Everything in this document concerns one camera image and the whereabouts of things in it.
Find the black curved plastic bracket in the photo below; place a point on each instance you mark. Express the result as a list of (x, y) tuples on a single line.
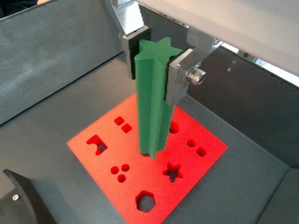
[(21, 206)]

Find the grey bin wall panels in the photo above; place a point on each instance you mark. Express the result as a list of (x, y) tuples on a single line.
[(56, 41)]

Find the green star-shaped peg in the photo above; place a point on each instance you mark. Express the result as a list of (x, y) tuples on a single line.
[(153, 112)]

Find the red foam shape-sorting block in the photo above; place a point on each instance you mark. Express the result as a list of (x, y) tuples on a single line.
[(144, 186)]

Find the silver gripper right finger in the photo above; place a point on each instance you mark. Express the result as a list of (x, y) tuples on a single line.
[(184, 70)]

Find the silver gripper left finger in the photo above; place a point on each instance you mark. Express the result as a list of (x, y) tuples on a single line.
[(132, 30)]

